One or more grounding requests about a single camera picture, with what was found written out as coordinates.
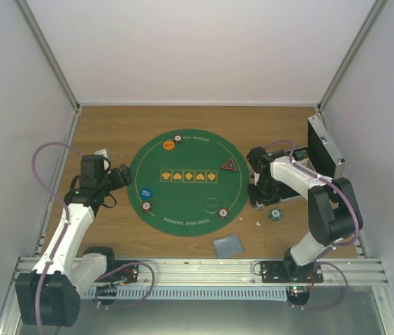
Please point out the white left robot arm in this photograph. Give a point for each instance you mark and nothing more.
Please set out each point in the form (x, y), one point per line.
(50, 294)

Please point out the red poker chip stack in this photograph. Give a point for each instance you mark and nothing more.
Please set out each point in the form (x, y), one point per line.
(222, 213)

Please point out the aluminium frame rail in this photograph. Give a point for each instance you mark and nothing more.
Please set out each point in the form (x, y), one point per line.
(245, 272)

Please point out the blue playing card deck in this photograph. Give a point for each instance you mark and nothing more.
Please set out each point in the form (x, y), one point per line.
(228, 246)

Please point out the round green poker mat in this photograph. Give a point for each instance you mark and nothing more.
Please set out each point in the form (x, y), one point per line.
(188, 183)

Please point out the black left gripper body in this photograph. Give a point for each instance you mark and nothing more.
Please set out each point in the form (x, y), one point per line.
(103, 184)

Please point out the black red all-in triangle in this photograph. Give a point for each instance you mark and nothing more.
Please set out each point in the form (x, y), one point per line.
(230, 165)

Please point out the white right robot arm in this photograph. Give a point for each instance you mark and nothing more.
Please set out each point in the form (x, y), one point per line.
(334, 218)

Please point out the green poker chip stack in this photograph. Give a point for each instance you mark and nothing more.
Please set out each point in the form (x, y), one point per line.
(275, 214)

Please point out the aluminium poker case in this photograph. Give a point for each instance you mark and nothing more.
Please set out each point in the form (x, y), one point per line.
(321, 154)

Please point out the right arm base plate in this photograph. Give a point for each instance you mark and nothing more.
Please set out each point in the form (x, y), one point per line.
(275, 271)

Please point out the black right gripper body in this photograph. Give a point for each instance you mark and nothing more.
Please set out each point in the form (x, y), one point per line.
(267, 191)

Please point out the grey slotted cable duct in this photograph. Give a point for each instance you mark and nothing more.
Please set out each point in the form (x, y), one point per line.
(191, 293)

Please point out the orange big blind button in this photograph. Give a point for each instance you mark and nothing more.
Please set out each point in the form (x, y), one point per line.
(169, 145)

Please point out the blue small blind button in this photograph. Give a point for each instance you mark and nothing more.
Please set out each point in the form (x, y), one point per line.
(146, 193)

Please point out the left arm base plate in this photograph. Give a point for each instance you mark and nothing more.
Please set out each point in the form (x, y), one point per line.
(124, 276)

